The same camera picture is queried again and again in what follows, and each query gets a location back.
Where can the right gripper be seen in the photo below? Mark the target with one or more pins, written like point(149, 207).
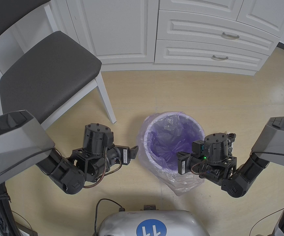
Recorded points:
point(189, 163)

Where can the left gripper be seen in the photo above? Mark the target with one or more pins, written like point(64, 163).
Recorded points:
point(118, 155)

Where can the purple plastic bag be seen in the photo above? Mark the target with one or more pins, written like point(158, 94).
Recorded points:
point(166, 144)

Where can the black plastic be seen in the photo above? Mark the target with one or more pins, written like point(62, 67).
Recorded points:
point(231, 141)

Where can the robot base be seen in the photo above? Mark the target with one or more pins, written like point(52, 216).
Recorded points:
point(122, 222)

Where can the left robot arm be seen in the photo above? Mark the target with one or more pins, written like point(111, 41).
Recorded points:
point(16, 141)

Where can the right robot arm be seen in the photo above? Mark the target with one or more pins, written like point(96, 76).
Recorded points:
point(274, 141)

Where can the white trash bin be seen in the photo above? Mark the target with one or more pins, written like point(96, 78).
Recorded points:
point(149, 156)

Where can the white chair grey seat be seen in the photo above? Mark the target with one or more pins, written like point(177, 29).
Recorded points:
point(51, 75)

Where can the white wardrobe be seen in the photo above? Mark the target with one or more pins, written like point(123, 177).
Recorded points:
point(122, 21)

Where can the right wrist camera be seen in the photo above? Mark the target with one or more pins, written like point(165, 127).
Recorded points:
point(198, 147)

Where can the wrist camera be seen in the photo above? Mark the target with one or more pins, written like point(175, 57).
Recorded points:
point(198, 147)
point(109, 139)

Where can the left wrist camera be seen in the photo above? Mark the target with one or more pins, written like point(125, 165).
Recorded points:
point(109, 139)

